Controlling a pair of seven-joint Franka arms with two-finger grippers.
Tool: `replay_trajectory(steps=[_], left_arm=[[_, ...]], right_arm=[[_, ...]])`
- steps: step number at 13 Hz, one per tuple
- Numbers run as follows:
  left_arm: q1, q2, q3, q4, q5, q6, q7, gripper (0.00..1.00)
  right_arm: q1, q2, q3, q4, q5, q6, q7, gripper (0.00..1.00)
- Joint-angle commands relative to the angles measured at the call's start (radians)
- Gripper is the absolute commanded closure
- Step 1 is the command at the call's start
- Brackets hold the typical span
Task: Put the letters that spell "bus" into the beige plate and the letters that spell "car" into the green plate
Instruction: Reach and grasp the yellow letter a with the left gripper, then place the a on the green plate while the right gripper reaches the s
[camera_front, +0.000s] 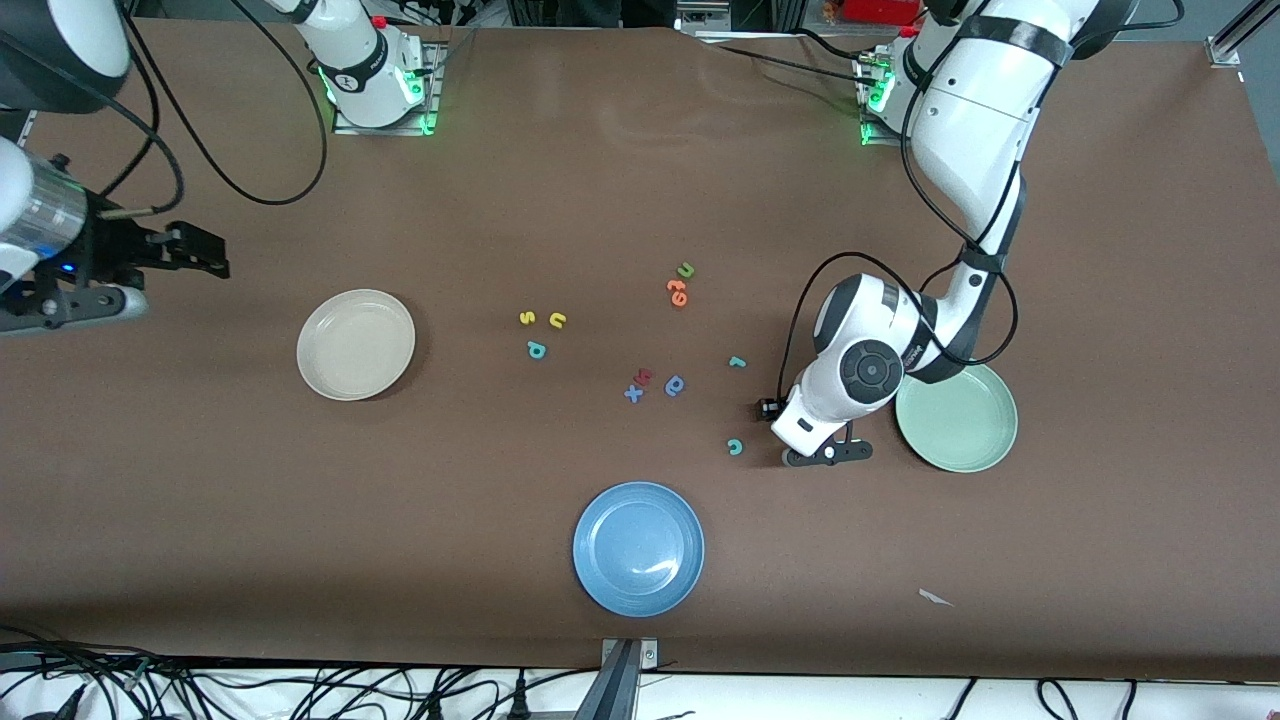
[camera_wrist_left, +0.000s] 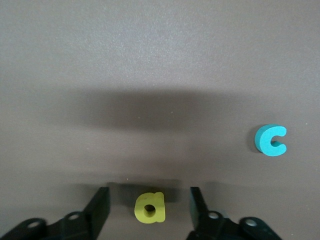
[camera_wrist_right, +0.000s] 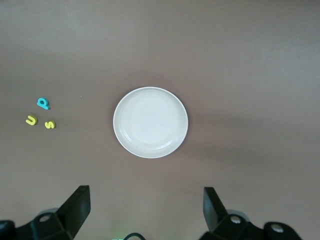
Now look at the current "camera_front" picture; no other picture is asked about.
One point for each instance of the metal table clamp bracket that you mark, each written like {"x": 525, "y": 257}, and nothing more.
{"x": 622, "y": 680}

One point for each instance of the red box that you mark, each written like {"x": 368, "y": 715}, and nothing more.
{"x": 880, "y": 10}

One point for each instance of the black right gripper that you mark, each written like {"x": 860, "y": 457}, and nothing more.
{"x": 107, "y": 247}

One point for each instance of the aluminium frame rail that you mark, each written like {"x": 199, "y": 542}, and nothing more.
{"x": 1230, "y": 40}

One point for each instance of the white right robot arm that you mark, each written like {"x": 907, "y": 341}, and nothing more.
{"x": 360, "y": 70}

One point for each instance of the white paper scrap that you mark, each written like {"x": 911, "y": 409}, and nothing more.
{"x": 934, "y": 597}

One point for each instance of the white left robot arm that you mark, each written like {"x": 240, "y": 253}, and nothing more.
{"x": 980, "y": 110}

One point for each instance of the green plate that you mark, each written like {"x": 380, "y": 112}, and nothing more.
{"x": 965, "y": 430}

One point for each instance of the blue foam letter a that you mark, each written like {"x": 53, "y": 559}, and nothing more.
{"x": 678, "y": 388}

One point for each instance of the black power plug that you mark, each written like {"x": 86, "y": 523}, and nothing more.
{"x": 520, "y": 702}

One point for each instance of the beige plate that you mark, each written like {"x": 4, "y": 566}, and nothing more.
{"x": 356, "y": 345}

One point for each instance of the blue plate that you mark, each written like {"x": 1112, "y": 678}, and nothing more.
{"x": 638, "y": 548}

